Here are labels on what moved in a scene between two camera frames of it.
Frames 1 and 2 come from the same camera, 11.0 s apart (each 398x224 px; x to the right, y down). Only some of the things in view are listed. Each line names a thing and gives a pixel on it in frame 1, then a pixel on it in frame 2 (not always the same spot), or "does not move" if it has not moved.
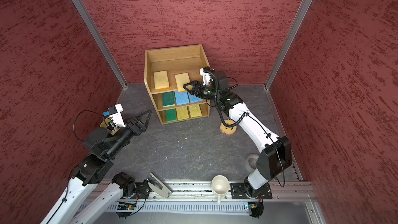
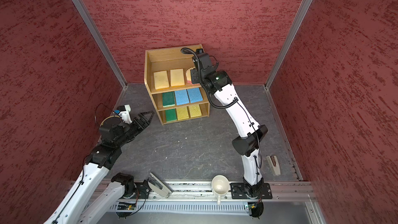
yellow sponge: [195, 110] does not move
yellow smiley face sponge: [229, 130] → [188, 74]
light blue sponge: [193, 98] does not move
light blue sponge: [181, 97] does not move
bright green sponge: [171, 115] does not move
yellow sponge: [181, 79] → [177, 77]
